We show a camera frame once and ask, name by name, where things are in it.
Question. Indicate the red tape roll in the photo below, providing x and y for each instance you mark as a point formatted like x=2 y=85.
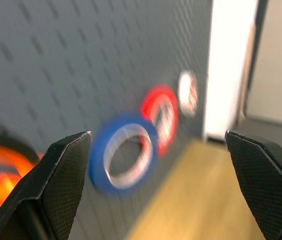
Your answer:
x=153 y=97

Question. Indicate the blue tape roll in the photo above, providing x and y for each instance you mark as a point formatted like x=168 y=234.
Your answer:
x=97 y=160

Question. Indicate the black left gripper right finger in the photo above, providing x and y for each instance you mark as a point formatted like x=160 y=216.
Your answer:
x=271 y=187

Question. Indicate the clear tape roll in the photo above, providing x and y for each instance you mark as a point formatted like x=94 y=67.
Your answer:
x=187 y=92

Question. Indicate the grey pegboard panel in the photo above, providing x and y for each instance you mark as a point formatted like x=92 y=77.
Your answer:
x=68 y=62

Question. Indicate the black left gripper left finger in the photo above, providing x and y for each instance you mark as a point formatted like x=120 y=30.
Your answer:
x=31 y=195

